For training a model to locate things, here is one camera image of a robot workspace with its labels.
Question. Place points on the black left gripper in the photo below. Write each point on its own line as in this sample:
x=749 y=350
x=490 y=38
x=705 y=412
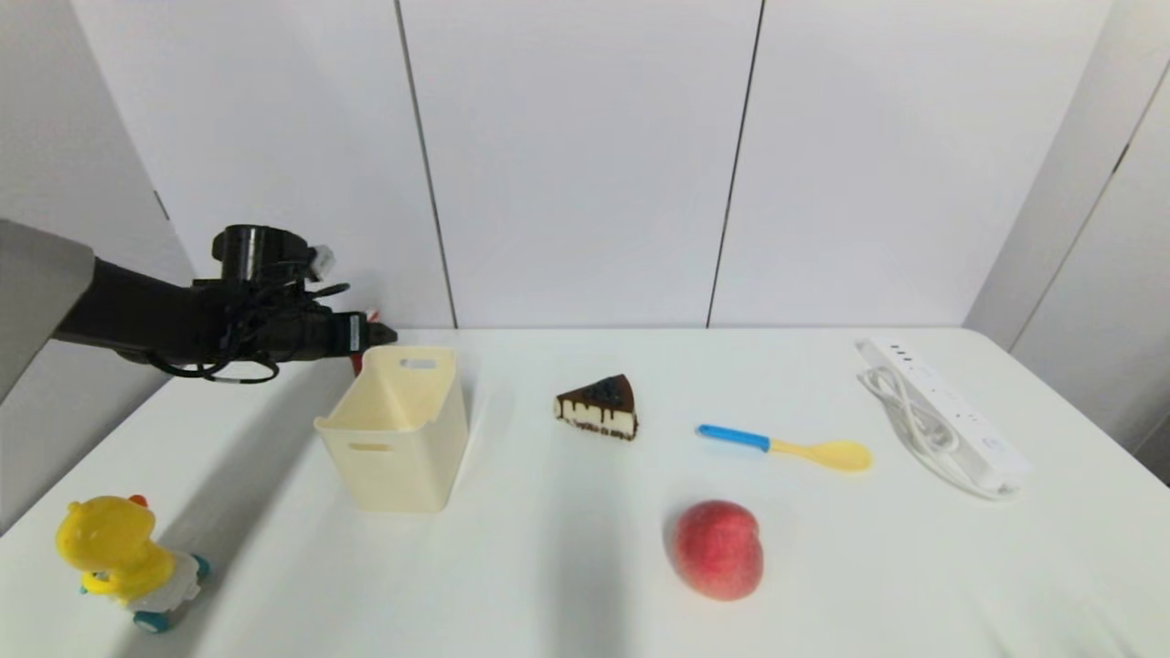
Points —
x=331 y=335

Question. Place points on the red milk carton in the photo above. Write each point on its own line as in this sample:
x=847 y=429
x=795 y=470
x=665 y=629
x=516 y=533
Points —
x=358 y=366

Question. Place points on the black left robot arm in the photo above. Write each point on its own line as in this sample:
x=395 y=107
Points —
x=137 y=315

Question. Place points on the cream plastic storage bin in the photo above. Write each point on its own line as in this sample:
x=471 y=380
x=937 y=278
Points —
x=402 y=457

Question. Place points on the chocolate cake slice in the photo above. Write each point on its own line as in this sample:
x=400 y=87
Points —
x=599 y=411

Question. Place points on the yellow duck toy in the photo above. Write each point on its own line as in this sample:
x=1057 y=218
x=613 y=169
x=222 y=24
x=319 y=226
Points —
x=105 y=541

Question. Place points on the red peach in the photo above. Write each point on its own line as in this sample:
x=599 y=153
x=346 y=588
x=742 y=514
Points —
x=717 y=550

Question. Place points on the white power strip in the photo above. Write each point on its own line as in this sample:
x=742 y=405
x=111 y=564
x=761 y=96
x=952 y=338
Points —
x=951 y=411

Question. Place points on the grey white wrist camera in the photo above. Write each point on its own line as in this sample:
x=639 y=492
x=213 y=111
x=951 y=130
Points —
x=323 y=261

